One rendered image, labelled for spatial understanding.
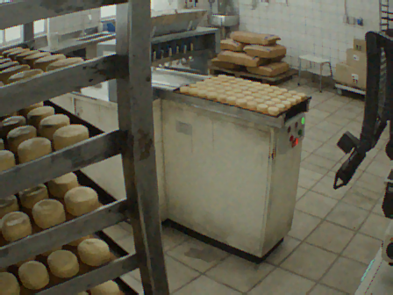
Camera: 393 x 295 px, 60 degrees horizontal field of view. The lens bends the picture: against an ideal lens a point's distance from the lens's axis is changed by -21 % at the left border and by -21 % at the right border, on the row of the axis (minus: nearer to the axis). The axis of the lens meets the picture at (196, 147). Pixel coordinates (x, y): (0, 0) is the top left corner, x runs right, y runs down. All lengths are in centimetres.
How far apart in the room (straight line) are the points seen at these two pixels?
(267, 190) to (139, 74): 160
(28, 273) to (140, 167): 24
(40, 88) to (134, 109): 12
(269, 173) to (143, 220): 148
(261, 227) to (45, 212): 169
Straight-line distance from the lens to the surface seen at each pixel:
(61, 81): 42
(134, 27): 42
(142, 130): 45
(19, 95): 40
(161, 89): 223
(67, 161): 45
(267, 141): 189
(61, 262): 57
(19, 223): 50
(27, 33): 84
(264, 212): 205
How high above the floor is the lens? 150
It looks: 24 degrees down
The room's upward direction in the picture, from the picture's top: 1 degrees counter-clockwise
